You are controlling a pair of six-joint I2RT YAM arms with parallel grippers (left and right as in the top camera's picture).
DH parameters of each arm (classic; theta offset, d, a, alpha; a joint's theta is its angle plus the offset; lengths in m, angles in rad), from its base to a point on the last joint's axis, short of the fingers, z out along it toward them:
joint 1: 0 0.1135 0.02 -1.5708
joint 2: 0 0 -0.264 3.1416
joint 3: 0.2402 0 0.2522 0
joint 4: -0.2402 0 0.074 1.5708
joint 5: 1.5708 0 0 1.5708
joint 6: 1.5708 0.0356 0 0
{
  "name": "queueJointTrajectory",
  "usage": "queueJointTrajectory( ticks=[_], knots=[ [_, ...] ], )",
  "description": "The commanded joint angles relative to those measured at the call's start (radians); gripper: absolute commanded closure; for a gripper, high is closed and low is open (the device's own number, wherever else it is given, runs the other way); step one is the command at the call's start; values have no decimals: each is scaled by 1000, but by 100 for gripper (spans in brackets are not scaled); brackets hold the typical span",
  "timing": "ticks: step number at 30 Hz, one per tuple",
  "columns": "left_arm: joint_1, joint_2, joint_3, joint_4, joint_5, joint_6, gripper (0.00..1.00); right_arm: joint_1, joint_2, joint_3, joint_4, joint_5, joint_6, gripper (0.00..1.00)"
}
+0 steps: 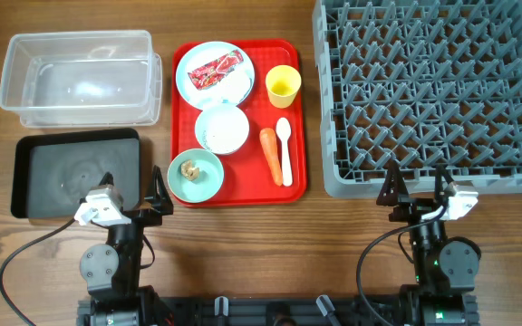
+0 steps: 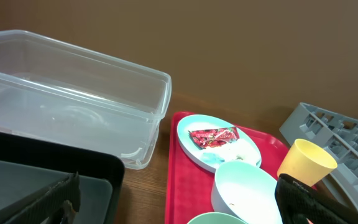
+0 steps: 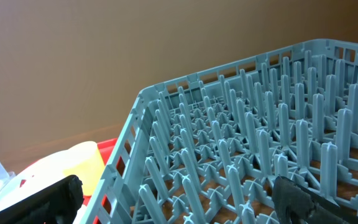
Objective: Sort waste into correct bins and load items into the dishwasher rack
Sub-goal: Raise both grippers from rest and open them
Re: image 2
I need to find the yellow plastic cup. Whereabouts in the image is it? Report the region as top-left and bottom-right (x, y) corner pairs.
(277, 139), (337, 187)

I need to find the green bowl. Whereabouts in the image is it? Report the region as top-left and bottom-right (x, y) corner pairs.
(187, 212), (247, 224)

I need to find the light blue bowl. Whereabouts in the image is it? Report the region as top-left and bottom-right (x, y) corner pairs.
(211, 161), (283, 224)

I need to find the white tissue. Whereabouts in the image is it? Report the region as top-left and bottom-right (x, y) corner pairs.
(200, 139), (260, 166)

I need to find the black waste tray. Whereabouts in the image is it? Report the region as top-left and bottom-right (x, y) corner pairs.
(0, 132), (124, 224)

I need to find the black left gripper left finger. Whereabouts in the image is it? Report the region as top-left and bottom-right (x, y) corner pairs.
(0, 173), (81, 224)

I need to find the grey dishwasher rack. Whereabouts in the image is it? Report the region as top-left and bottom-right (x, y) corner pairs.
(280, 103), (358, 212)

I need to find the red snack wrapper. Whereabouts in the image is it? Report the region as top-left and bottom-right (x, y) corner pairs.
(189, 126), (239, 149)

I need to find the clear plastic waste bin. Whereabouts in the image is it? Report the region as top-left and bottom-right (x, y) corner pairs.
(0, 30), (172, 169)

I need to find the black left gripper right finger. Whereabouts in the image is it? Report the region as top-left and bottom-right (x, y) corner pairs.
(275, 174), (358, 224)

